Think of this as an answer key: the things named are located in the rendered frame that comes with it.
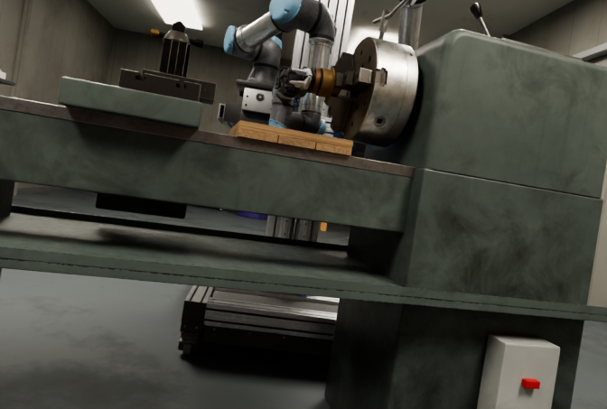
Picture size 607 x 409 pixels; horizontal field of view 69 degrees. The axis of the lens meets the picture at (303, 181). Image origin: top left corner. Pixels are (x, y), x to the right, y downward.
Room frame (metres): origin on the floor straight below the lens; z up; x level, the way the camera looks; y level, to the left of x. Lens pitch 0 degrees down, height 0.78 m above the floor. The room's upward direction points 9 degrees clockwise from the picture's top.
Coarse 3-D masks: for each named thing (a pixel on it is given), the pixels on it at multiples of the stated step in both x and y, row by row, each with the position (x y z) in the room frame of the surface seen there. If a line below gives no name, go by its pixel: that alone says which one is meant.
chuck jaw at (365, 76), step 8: (352, 72) 1.25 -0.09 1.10; (360, 72) 1.21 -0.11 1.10; (368, 72) 1.22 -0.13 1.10; (376, 72) 1.21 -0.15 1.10; (384, 72) 1.21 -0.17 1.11; (336, 80) 1.28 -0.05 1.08; (344, 80) 1.27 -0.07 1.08; (352, 80) 1.25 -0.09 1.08; (360, 80) 1.21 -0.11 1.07; (368, 80) 1.22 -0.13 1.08; (376, 80) 1.21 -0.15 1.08; (384, 80) 1.21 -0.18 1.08; (344, 88) 1.30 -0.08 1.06; (352, 88) 1.29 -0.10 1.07; (360, 88) 1.28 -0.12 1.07
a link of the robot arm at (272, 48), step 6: (264, 42) 1.92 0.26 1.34; (270, 42) 1.94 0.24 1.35; (276, 42) 1.95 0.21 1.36; (264, 48) 1.92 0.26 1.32; (270, 48) 1.94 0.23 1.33; (276, 48) 1.96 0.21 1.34; (258, 54) 1.92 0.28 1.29; (264, 54) 1.93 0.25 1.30; (270, 54) 1.94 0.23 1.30; (276, 54) 1.96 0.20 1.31; (252, 60) 1.96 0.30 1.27; (258, 60) 1.95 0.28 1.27; (264, 60) 1.94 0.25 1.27; (270, 60) 1.95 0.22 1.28; (276, 60) 1.97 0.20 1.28; (276, 66) 1.97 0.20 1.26
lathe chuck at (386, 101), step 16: (368, 48) 1.30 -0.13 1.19; (384, 48) 1.24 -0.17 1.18; (400, 48) 1.27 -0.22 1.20; (368, 64) 1.28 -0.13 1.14; (384, 64) 1.21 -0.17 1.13; (400, 64) 1.23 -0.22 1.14; (400, 80) 1.22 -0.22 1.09; (352, 96) 1.40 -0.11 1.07; (368, 96) 1.24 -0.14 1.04; (384, 96) 1.21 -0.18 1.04; (400, 96) 1.22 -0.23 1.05; (352, 112) 1.34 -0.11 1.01; (368, 112) 1.22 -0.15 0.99; (384, 112) 1.23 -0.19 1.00; (352, 128) 1.32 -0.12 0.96; (368, 128) 1.26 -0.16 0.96; (384, 128) 1.27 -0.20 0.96
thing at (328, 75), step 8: (320, 72) 1.29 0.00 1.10; (328, 72) 1.29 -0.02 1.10; (312, 80) 1.29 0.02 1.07; (320, 80) 1.29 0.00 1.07; (328, 80) 1.29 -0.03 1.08; (312, 88) 1.30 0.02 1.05; (320, 88) 1.30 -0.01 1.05; (328, 88) 1.30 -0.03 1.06; (336, 88) 1.31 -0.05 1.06; (320, 96) 1.33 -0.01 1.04; (328, 96) 1.31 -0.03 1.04
